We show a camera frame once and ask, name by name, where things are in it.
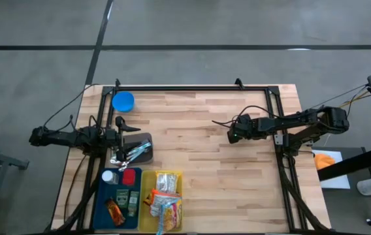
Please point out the orange object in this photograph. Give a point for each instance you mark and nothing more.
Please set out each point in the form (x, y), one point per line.
(324, 161)

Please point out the pink box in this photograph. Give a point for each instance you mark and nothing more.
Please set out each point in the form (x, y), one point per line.
(128, 177)

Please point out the yellow plastic bin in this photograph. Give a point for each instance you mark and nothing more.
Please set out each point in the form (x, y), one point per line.
(144, 196)

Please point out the orange ramen noodle packet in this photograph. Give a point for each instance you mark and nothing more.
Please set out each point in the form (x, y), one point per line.
(159, 199)

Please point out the silver metal bracket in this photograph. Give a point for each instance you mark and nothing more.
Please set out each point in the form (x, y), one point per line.
(278, 139)

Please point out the yellow pink noodle packet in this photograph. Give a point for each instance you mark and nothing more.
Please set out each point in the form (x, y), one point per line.
(170, 215)

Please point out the orange taco seasoning packet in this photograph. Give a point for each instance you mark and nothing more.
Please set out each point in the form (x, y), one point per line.
(115, 212)

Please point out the black aluminium table frame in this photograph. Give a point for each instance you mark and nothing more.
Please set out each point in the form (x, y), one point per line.
(188, 88)

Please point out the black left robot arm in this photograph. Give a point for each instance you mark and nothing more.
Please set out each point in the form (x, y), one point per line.
(71, 137)

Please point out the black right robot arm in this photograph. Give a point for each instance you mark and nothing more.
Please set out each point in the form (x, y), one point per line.
(303, 124)

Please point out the white lid seasoning jar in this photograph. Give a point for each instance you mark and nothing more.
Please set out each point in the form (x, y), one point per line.
(107, 176)

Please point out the white paper sheet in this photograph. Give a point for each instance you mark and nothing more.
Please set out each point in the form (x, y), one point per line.
(339, 179)

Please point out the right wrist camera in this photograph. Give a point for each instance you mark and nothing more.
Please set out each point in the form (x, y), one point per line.
(243, 119)

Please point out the blue plastic bin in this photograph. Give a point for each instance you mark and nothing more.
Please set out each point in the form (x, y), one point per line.
(102, 202)

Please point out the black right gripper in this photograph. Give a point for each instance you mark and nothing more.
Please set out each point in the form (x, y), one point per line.
(239, 132)

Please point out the blue bowl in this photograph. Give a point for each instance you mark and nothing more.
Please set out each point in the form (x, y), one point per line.
(123, 102)

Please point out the silver white packet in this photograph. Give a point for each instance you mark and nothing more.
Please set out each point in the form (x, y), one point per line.
(166, 182)

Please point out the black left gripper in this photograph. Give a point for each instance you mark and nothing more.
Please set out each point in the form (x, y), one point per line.
(119, 137)

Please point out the grey plastic bin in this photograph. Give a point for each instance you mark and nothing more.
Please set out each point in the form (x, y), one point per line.
(139, 140)

